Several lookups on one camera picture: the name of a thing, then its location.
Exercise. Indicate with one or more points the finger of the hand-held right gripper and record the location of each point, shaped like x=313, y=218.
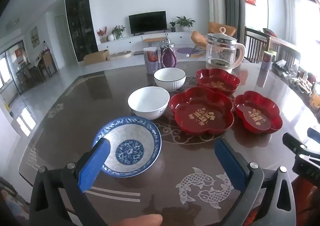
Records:
x=297, y=147
x=315, y=134

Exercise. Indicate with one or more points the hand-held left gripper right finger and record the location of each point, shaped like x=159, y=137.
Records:
x=231, y=166

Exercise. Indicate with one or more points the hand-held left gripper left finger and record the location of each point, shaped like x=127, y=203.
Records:
x=93, y=166

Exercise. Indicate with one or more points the blue patterned white bowl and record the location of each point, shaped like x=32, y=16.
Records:
x=132, y=140

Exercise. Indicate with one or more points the red flower-shaped plate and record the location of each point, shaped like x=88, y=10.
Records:
x=202, y=113
x=217, y=82
x=256, y=113

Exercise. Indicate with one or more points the white bowl with blue dots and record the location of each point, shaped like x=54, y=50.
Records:
x=148, y=100

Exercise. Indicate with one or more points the white ribbed bowl dark rim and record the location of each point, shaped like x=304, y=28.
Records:
x=170, y=78

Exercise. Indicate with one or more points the person's left hand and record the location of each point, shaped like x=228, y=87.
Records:
x=142, y=220

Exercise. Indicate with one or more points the clutter of table items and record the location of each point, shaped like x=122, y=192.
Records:
x=297, y=78

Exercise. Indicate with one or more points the wooden railing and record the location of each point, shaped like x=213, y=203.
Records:
x=257, y=43

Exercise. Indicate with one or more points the cardboard box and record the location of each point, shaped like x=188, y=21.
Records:
x=96, y=57

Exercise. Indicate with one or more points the dining chairs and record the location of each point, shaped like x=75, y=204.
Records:
x=46, y=64

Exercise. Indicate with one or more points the glass electric kettle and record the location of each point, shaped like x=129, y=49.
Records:
x=220, y=53

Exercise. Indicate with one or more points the purple round rug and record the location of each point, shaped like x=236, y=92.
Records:
x=183, y=50

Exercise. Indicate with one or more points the white sheer curtain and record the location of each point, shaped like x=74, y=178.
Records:
x=292, y=10

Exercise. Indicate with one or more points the white television console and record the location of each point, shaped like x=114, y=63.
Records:
x=130, y=42

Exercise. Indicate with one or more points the red flower arrangement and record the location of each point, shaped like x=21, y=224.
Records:
x=102, y=33

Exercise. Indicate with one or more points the leafy potted plant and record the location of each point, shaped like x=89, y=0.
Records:
x=118, y=31

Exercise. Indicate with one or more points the orange lounge chair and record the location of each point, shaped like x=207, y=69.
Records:
x=215, y=27

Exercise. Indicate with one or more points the small wooden side table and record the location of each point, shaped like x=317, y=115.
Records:
x=153, y=39

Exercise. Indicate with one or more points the black display cabinet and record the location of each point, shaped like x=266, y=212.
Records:
x=81, y=23

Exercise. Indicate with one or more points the large green potted plant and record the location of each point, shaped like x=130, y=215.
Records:
x=185, y=22

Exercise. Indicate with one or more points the small green potted plant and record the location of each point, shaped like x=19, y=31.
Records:
x=172, y=26

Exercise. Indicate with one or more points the flat screen television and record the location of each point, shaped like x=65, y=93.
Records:
x=147, y=22

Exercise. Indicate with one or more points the standing air conditioner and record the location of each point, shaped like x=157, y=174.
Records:
x=216, y=5

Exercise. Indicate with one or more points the framed wall picture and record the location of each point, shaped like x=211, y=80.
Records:
x=34, y=37

